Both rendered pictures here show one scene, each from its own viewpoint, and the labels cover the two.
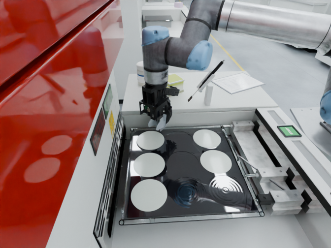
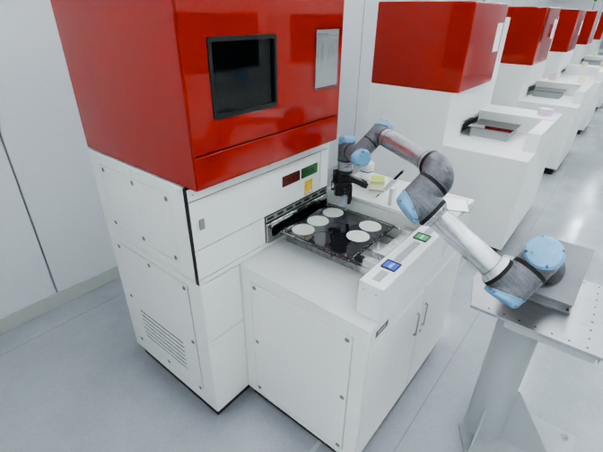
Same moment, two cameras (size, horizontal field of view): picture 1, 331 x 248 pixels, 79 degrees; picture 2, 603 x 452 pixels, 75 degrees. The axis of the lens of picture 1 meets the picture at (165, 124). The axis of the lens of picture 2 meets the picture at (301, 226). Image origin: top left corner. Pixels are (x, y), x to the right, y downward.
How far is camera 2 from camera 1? 1.31 m
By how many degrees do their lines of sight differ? 36
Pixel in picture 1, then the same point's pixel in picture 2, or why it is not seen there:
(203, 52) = (357, 155)
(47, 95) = (262, 143)
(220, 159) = (362, 236)
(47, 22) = (269, 129)
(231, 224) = (337, 269)
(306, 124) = not seen: hidden behind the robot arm
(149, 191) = (304, 229)
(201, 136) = (367, 223)
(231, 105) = not seen: hidden behind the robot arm
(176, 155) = (337, 224)
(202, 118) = (381, 214)
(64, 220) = (256, 190)
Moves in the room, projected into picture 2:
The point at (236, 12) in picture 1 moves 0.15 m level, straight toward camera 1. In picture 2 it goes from (385, 137) to (354, 143)
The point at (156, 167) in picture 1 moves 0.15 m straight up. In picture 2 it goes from (319, 222) to (321, 193)
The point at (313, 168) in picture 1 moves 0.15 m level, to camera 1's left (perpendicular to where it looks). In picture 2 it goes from (400, 252) to (366, 238)
